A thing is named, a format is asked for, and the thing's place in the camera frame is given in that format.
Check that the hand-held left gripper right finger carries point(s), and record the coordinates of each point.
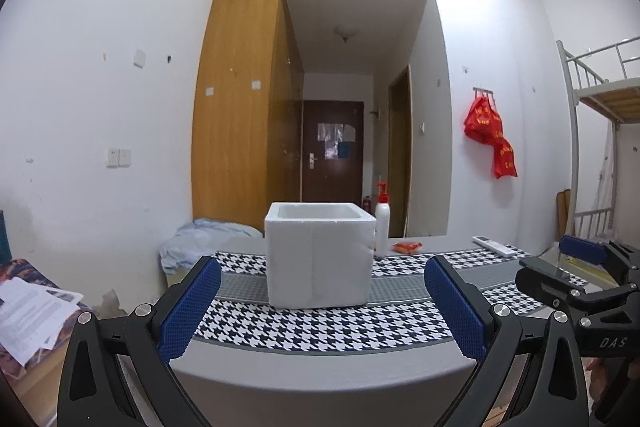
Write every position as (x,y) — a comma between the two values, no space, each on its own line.
(455,307)

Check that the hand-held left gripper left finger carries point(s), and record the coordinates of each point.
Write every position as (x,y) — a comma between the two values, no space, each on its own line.
(192,302)

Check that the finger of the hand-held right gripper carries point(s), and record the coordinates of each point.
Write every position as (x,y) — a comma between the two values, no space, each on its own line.
(582,249)
(537,284)

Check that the white foam box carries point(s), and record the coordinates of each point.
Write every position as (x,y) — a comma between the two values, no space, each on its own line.
(320,257)

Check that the person's right hand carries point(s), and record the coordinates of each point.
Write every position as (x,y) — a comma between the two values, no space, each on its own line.
(600,377)

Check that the black smartphone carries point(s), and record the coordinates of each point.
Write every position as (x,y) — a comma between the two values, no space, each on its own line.
(540,262)

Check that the wooden planks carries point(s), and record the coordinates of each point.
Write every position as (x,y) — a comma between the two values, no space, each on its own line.
(563,217)

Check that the white remote control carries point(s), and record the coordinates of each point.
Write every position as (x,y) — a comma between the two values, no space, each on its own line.
(495,246)

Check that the light blue bedding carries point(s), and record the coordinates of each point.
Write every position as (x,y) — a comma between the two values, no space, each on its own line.
(200,242)

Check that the red snack packet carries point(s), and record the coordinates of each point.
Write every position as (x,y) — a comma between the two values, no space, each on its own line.
(407,248)

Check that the white bed curtain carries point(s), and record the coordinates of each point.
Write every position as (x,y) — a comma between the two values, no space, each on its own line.
(607,167)

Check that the white pump lotion bottle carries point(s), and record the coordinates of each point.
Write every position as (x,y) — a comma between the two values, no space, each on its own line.
(383,232)

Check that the red plastic bag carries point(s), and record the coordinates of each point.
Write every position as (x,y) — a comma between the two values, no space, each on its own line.
(482,119)
(505,159)

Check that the red fire extinguisher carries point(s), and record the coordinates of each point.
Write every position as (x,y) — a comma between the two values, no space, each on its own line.
(367,204)

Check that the metal bunk bed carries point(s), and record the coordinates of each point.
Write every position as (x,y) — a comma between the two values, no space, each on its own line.
(620,99)

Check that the wooden side door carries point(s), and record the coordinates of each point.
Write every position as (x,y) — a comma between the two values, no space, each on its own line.
(400,157)

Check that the white paper sheets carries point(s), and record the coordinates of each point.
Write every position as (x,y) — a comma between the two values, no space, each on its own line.
(30,312)

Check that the dark brown door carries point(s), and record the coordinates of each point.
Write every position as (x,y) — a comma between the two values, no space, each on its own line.
(350,177)

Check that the colourful patterned blanket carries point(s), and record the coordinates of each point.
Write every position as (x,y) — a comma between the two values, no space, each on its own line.
(25,269)

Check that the blue paper sheet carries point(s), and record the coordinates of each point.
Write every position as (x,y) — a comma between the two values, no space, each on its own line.
(345,150)

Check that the pale paper sheet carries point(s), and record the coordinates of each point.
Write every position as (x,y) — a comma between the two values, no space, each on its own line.
(332,151)

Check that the wooden wardrobe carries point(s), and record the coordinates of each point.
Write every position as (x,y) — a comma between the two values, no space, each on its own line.
(235,107)

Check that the silver paper sheet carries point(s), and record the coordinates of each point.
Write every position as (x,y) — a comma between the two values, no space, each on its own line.
(331,132)

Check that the white wall socket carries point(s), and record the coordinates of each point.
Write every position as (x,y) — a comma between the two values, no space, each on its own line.
(112,157)
(125,157)

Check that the wall hook rack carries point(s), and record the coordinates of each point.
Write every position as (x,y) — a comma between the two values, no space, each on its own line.
(483,92)

